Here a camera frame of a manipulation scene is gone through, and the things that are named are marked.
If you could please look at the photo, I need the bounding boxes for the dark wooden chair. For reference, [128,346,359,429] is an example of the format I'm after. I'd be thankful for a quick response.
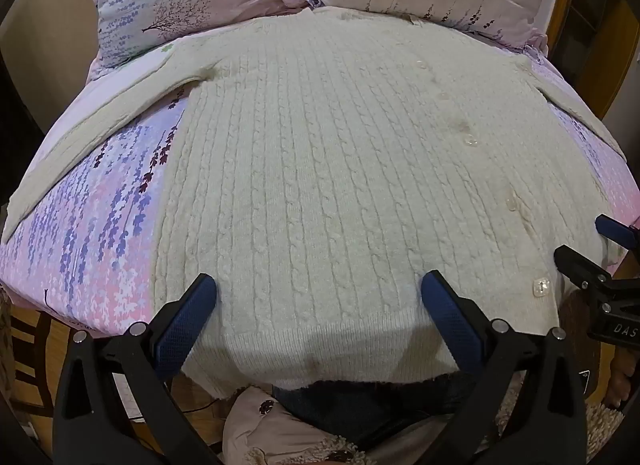
[7,305,66,421]

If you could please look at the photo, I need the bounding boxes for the wooden headboard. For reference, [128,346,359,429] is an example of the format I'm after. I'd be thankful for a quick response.
[547,0,640,121]

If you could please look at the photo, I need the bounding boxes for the beige shaggy rug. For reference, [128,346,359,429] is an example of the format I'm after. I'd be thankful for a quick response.
[500,380,640,465]

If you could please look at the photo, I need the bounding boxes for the black floor cable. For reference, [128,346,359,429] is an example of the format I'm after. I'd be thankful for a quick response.
[172,385,236,416]

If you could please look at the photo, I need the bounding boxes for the floral purple bed sheet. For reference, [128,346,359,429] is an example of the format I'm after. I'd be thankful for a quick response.
[0,40,640,331]

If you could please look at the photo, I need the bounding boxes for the person's right hand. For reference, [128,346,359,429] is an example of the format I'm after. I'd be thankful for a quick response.
[605,347,635,408]

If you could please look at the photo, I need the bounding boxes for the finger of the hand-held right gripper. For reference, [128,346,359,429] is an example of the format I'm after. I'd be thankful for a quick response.
[596,214,640,248]
[554,245,613,291]

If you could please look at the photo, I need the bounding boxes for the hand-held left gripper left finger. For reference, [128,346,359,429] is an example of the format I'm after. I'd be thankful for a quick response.
[52,273,217,465]

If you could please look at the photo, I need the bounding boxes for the person's dark pants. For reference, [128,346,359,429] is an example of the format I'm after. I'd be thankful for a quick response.
[277,372,481,446]

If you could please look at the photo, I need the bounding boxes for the cream cable-knit cardigan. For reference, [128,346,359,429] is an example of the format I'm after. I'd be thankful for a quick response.
[7,8,628,396]

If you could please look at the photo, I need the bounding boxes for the person's floral pink robe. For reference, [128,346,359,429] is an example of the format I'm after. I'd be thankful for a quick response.
[220,385,481,465]

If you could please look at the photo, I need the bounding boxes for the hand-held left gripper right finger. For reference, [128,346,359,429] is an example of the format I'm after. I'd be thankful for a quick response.
[421,270,590,465]

